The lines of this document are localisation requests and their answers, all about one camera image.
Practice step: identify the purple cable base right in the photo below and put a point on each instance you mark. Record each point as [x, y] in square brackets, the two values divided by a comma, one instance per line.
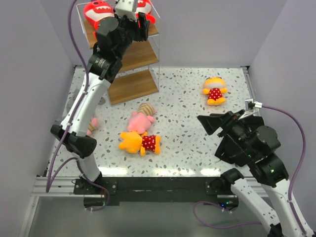
[221, 218]

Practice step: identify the black cloth right side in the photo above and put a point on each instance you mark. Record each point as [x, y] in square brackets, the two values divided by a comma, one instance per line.
[233, 152]

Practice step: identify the purple cable base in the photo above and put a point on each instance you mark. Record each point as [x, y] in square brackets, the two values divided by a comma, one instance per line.
[221, 218]
[104, 192]

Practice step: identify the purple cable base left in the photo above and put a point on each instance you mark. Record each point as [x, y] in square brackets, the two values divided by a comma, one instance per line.
[104, 192]

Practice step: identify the orange doll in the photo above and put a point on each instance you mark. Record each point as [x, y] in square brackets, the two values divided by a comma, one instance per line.
[214, 88]

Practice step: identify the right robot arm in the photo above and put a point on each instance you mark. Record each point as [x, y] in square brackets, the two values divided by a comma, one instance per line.
[246, 140]

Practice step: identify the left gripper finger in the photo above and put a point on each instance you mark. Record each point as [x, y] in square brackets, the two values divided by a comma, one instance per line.
[145, 29]
[141, 19]

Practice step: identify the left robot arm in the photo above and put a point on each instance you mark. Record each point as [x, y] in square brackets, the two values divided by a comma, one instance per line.
[114, 35]

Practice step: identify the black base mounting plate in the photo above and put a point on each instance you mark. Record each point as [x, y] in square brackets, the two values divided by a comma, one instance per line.
[156, 189]

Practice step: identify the white wire wooden shelf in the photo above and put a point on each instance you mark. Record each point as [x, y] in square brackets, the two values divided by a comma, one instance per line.
[136, 78]

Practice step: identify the grey crumpled cloth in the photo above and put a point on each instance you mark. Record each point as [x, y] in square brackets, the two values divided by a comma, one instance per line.
[70, 103]

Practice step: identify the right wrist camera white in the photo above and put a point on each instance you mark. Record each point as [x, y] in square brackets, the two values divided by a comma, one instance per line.
[251, 107]

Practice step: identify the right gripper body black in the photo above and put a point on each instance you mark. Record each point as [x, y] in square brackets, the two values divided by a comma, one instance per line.
[235, 129]

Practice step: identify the pink pig plush left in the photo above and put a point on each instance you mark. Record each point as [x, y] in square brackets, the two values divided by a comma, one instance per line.
[94, 123]

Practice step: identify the red shark plush with face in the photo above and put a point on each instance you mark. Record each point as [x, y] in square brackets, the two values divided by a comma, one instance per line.
[94, 12]

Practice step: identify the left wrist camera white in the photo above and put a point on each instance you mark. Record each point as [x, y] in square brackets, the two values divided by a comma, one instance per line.
[126, 8]

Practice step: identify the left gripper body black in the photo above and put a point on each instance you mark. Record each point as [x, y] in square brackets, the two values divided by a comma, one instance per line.
[131, 30]

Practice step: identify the pink pig plush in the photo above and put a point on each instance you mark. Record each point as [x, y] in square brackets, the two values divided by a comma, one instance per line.
[94, 123]
[142, 119]

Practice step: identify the orange doll polka dot dress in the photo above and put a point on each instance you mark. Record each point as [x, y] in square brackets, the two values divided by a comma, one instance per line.
[133, 143]

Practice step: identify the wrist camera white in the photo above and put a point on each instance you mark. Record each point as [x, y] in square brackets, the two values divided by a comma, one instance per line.
[251, 107]
[126, 8]

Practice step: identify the pink pig plush centre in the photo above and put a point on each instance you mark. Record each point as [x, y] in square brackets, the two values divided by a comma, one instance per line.
[142, 119]

